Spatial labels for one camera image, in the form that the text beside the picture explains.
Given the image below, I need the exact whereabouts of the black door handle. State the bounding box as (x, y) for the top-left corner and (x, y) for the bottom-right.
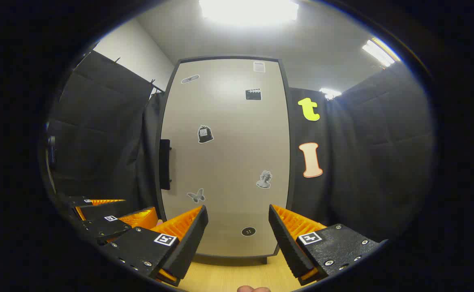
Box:
(159, 139), (172, 191)

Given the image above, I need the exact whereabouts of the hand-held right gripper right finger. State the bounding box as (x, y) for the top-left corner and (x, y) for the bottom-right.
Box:
(268, 204), (387, 286)

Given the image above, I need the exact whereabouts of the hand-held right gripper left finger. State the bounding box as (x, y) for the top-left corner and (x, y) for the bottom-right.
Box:
(99, 205), (209, 288)

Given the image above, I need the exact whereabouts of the black backdrop cloth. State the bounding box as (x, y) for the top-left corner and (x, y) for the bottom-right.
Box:
(45, 51), (165, 217)
(287, 61), (436, 244)

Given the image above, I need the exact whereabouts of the long ceiling light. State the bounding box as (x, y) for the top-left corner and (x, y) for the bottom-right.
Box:
(362, 38), (401, 67)

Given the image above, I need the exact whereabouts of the dark grey cabinet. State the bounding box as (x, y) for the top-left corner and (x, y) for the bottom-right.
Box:
(154, 56), (296, 265)

